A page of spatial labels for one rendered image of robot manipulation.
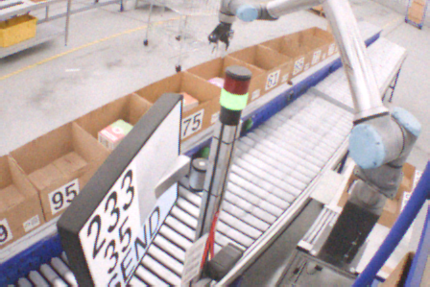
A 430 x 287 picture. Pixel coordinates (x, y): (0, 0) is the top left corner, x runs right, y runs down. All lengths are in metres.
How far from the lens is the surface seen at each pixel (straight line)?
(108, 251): 0.70
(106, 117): 1.89
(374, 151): 1.21
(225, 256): 1.16
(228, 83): 0.78
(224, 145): 0.85
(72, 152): 1.82
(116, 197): 0.68
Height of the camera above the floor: 1.97
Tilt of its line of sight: 31 degrees down
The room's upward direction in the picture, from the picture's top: 11 degrees clockwise
